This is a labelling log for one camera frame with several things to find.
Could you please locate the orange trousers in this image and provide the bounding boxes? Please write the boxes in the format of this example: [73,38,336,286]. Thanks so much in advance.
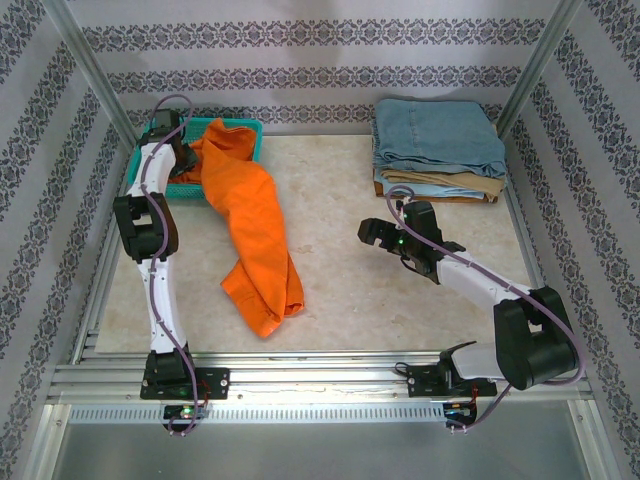
[169,117,306,340]

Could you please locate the folded brown trousers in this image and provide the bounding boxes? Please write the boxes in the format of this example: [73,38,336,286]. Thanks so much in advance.
[373,182,500,205]

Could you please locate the teal plastic basket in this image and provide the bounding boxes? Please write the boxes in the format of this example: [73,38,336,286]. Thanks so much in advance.
[130,115,265,200]

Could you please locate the aluminium cross rails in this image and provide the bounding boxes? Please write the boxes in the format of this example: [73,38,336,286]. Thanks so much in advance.
[47,349,596,401]

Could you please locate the circuit board with green light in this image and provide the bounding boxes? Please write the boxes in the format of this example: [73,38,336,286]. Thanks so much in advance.
[163,403,210,421]
[442,401,477,419]

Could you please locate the grey metal base panel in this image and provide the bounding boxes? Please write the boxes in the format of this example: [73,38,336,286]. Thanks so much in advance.
[29,404,619,480]

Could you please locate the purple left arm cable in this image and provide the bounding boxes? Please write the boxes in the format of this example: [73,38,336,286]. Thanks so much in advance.
[137,93,214,440]

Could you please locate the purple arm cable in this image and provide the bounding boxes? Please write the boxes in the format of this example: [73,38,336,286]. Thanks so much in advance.
[137,93,214,440]
[386,183,587,435]

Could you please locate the aluminium side rail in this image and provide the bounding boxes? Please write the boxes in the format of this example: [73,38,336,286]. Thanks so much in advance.
[69,144,139,364]
[502,184,569,359]

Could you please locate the aluminium frame post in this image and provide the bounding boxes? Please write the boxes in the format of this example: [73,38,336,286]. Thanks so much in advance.
[497,0,584,141]
[47,0,139,146]

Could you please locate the slotted metal cable tray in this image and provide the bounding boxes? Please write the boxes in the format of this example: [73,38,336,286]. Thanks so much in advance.
[67,402,451,426]

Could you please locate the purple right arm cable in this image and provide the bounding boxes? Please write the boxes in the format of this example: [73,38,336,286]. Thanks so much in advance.
[386,183,587,435]

